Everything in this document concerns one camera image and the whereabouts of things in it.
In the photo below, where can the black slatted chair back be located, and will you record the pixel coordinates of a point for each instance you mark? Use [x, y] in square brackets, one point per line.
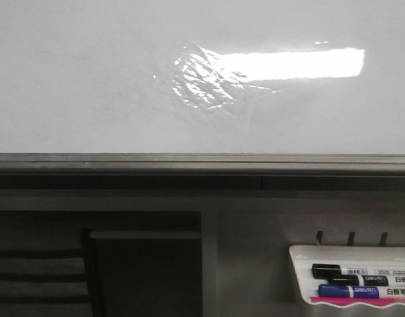
[93, 295]

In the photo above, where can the white plastic marker tray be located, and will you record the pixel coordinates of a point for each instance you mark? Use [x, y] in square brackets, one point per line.
[306, 286]

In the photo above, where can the white whiteboard surface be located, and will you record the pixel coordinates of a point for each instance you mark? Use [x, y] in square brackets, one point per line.
[202, 77]

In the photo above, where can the black capped whiteboard marker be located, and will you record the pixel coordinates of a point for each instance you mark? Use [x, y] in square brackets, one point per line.
[330, 270]

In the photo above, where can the grey whiteboard frame rail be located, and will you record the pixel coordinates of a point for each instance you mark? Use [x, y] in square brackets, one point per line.
[127, 171]

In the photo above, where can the grey pegboard stand panel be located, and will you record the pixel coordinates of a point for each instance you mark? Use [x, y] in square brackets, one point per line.
[246, 265]

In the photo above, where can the blue capped whiteboard marker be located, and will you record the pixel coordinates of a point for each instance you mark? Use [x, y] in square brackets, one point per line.
[360, 292]

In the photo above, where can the pink highlighter marker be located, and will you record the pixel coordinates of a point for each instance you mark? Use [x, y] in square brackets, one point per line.
[348, 301]

